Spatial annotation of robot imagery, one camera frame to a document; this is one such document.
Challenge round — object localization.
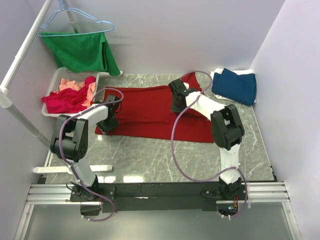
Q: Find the dark red t shirt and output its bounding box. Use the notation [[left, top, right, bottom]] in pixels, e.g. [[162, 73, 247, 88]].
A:
[[104, 85, 214, 143]]

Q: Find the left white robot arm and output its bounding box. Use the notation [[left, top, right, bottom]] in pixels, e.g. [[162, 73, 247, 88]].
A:
[[50, 94, 123, 201]]

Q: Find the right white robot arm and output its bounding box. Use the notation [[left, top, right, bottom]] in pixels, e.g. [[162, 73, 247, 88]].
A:
[[168, 78, 245, 200]]

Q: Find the magenta t shirt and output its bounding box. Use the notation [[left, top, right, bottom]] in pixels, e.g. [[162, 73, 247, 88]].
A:
[[42, 76, 96, 114]]

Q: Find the white laundry basket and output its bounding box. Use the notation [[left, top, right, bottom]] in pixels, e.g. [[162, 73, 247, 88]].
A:
[[41, 67, 100, 117]]

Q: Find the peach pink garment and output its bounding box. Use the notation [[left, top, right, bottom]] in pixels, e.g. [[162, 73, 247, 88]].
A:
[[59, 77, 96, 108]]

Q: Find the folded blue t shirt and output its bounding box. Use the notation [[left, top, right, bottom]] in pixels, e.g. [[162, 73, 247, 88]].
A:
[[211, 67, 258, 107]]

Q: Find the green t shirt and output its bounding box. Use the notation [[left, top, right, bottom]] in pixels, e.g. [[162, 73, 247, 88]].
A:
[[41, 32, 121, 76]]

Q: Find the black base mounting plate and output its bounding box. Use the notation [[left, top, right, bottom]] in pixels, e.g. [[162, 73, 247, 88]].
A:
[[70, 181, 246, 215]]

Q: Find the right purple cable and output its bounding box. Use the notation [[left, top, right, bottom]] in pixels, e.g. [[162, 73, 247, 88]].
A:
[[171, 70, 249, 219]]

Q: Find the light blue wire hanger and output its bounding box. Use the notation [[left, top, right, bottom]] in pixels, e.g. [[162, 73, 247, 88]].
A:
[[39, 0, 115, 36]]

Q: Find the aluminium rail frame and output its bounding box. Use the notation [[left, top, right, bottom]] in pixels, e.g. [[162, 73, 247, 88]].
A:
[[14, 182, 302, 240]]

